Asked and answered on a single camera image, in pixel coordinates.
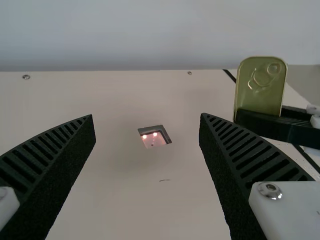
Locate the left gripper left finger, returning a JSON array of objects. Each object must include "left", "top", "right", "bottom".
[{"left": 0, "top": 113, "right": 97, "bottom": 240}]

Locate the small square scanner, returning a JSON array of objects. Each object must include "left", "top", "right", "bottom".
[{"left": 137, "top": 123, "right": 174, "bottom": 150}]

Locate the rectangular gold tin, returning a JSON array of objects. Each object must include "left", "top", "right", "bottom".
[{"left": 232, "top": 55, "right": 289, "bottom": 123}]

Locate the black strip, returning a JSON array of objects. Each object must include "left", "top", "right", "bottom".
[{"left": 221, "top": 68, "right": 238, "bottom": 84}]

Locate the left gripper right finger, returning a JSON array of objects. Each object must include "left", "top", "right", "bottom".
[{"left": 199, "top": 112, "right": 320, "bottom": 240}]

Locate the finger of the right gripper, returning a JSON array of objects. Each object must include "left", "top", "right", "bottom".
[
  {"left": 236, "top": 107, "right": 320, "bottom": 161},
  {"left": 281, "top": 103, "right": 320, "bottom": 126}
]

